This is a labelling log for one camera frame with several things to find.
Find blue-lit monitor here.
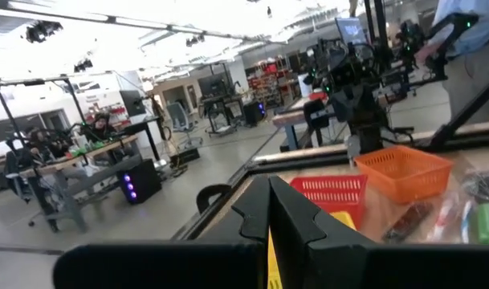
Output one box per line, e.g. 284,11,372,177
334,16,369,46

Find wooden workbench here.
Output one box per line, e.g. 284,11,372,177
17,134,143,234

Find black floor box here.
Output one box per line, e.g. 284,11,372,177
169,146,202,168

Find person's hand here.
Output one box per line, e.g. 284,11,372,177
414,42,442,65

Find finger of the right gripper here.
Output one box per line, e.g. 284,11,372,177
348,88,365,122
332,88,350,122

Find black desk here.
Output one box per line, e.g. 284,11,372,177
123,116,165,161

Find wooden table blue leg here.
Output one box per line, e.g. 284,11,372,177
271,98,321,153

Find red parts shelf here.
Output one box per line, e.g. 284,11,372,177
246,59,293,108

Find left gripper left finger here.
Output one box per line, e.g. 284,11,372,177
230,174,271,243

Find black frame handle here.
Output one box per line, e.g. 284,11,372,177
195,183,233,214

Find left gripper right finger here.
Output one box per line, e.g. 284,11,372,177
269,174,368,289

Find person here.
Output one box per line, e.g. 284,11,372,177
414,0,489,125
25,127,72,160
85,112,119,144

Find orange plastic basket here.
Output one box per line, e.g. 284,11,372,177
354,144,455,206

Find round black item in bag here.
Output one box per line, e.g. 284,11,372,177
463,168,489,204

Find black monitor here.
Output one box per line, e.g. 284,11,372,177
119,89,147,118

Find black ceiling camera cluster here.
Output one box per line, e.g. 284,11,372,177
73,58,95,74
25,19,64,44
185,34,206,48

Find computer tower blue light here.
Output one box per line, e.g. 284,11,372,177
243,100,267,126

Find red plastic basket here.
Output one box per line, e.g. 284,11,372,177
288,174,369,230

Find yellow plastic basket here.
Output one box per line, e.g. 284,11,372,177
267,210,357,289

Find black workstation cart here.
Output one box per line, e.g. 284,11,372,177
198,71,245,136

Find computer tower purple lights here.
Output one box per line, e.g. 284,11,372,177
116,158,164,206

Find grey office chair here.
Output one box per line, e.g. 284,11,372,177
165,101,205,149

